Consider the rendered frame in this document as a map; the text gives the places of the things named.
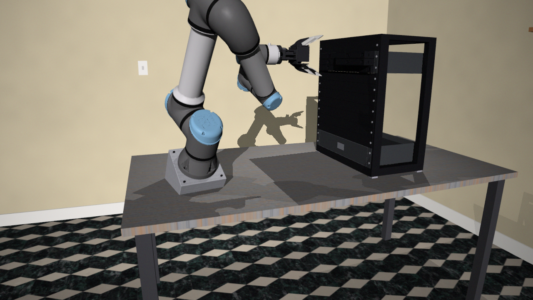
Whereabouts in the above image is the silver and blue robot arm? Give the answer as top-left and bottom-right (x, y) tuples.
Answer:
(165, 0), (282, 180)

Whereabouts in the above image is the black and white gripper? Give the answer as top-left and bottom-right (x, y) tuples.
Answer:
(277, 35), (323, 76)

